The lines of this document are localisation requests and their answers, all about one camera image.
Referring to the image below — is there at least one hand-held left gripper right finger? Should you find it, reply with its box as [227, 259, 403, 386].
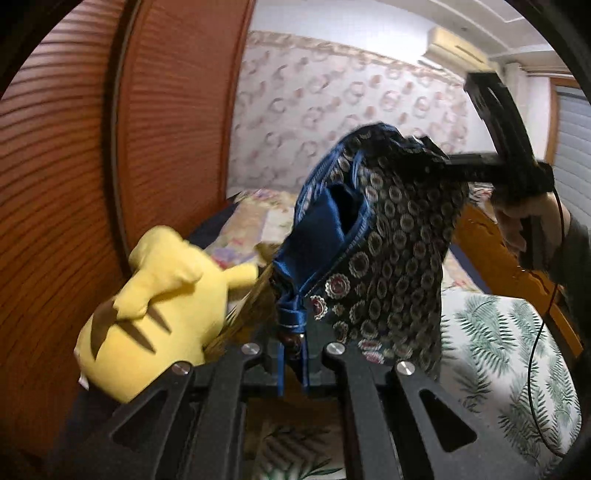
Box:
[300, 332, 541, 480]

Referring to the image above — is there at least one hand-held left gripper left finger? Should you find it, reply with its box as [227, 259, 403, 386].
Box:
[46, 330, 284, 480]

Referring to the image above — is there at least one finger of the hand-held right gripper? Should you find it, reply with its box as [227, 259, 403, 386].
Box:
[411, 134, 497, 183]

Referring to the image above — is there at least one patterned shirt with blue collar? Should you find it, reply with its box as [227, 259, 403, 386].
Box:
[270, 122, 469, 398]

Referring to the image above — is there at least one person's right hand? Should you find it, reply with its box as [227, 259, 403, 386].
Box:
[492, 185, 566, 268]

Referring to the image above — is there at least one folded brown patterned cloth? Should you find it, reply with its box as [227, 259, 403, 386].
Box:
[203, 240, 282, 365]

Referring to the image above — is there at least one long wooden cabinet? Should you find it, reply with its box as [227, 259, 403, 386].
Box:
[450, 182, 585, 356]

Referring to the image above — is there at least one yellow plush toy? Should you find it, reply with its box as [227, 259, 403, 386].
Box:
[74, 225, 259, 402]

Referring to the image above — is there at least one floral blanket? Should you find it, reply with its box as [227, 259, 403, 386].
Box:
[203, 189, 301, 268]

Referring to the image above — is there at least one circle-patterned sheer curtain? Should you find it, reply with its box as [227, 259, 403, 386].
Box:
[228, 30, 481, 195]

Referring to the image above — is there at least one wooden louvered wardrobe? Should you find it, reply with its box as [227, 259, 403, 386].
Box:
[0, 0, 257, 444]

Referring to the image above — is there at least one wooden window frame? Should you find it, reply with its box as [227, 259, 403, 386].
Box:
[545, 76, 561, 167]

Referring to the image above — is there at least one beige wall air conditioner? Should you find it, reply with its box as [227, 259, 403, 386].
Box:
[418, 25, 492, 70]

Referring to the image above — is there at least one black cable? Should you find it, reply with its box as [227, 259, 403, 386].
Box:
[526, 185, 571, 460]

